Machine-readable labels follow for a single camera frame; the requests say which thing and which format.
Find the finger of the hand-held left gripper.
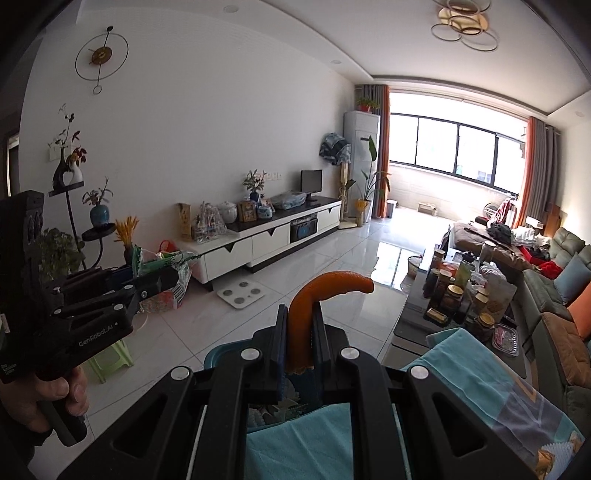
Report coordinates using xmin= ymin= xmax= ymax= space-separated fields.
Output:
xmin=52 ymin=266 xmax=138 ymax=306
xmin=52 ymin=266 xmax=181 ymax=325

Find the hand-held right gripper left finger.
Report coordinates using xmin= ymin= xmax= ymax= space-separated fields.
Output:
xmin=59 ymin=304 xmax=290 ymax=480

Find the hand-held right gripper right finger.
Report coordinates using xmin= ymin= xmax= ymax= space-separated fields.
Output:
xmin=312 ymin=305 xmax=539 ymax=480

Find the green white snack packet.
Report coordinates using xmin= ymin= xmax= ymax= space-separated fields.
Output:
xmin=131 ymin=244 xmax=194 ymax=315

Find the orange peel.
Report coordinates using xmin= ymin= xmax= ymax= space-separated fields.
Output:
xmin=286 ymin=271 xmax=375 ymax=373

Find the blue plastic trash bin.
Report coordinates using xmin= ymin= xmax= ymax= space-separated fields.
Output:
xmin=203 ymin=339 xmax=325 ymax=426

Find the person's left forearm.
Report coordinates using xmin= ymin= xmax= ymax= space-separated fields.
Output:
xmin=0 ymin=415 xmax=52 ymax=480

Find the person's left hand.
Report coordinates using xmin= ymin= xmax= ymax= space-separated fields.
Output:
xmin=0 ymin=366 xmax=90 ymax=435

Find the green leafy potted plant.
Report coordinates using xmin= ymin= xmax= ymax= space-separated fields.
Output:
xmin=39 ymin=228 xmax=86 ymax=283

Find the yellow dried flowers vase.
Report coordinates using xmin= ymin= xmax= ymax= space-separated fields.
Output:
xmin=113 ymin=215 xmax=140 ymax=267

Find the blue vase with plant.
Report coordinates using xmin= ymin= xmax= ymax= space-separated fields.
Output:
xmin=82 ymin=176 xmax=115 ymax=230

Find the tall yellow box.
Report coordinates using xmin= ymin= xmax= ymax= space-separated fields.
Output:
xmin=178 ymin=202 xmax=194 ymax=241

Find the white bathroom scale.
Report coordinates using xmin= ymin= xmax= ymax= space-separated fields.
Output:
xmin=216 ymin=282 xmax=267 ymax=309

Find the black metal plant stand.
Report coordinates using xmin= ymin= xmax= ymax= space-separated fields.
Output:
xmin=48 ymin=180 xmax=117 ymax=278

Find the clear bag with figurine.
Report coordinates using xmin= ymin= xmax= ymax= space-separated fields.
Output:
xmin=193 ymin=201 xmax=227 ymax=244

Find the green plastic stool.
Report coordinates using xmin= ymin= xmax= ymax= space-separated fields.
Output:
xmin=83 ymin=339 xmax=135 ymax=384

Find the teal tablecloth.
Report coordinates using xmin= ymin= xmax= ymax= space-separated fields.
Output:
xmin=244 ymin=328 xmax=588 ymax=480

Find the white black TV cabinet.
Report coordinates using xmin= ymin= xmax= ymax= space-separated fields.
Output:
xmin=177 ymin=196 xmax=343 ymax=292

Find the black white vase with flowers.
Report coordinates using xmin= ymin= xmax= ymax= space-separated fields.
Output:
xmin=47 ymin=103 xmax=88 ymax=191

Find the small decorative tree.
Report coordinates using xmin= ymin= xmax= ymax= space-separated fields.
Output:
xmin=243 ymin=169 xmax=269 ymax=195

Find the cluttered coffee table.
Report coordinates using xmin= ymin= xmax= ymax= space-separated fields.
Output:
xmin=392 ymin=248 xmax=525 ymax=366

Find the plastic wrapped bundle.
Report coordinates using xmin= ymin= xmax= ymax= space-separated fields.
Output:
xmin=270 ymin=191 xmax=308 ymax=211

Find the small black monitor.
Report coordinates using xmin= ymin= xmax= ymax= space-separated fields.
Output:
xmin=300 ymin=169 xmax=324 ymax=204

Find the tall leafy potted plant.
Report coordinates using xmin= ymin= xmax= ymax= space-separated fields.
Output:
xmin=355 ymin=136 xmax=392 ymax=228

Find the white standing air conditioner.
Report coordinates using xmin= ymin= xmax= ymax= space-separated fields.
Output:
xmin=344 ymin=110 xmax=380 ymax=223

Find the cloth covered standing fan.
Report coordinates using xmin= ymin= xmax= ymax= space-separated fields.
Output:
xmin=320 ymin=132 xmax=352 ymax=168

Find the orange grey curtain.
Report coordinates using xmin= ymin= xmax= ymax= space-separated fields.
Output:
xmin=362 ymin=84 xmax=391 ymax=219
xmin=519 ymin=116 xmax=563 ymax=232

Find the green sofa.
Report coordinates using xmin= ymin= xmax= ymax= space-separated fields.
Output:
xmin=508 ymin=225 xmax=591 ymax=418

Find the red clothing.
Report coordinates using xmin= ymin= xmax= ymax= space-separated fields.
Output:
xmin=531 ymin=258 xmax=563 ymax=280

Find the brown blanket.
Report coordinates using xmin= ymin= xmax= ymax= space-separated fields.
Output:
xmin=539 ymin=312 xmax=591 ymax=389

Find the blue cushion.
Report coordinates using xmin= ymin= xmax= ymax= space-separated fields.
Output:
xmin=553 ymin=253 xmax=591 ymax=305

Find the orange cushion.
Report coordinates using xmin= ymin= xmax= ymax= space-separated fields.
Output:
xmin=567 ymin=281 xmax=591 ymax=341

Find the round metal wall clock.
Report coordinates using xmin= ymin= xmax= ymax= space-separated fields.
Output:
xmin=75 ymin=26 xmax=129 ymax=96

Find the gold ring ceiling lamp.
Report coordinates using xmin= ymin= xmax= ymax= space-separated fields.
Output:
xmin=431 ymin=0 xmax=500 ymax=52

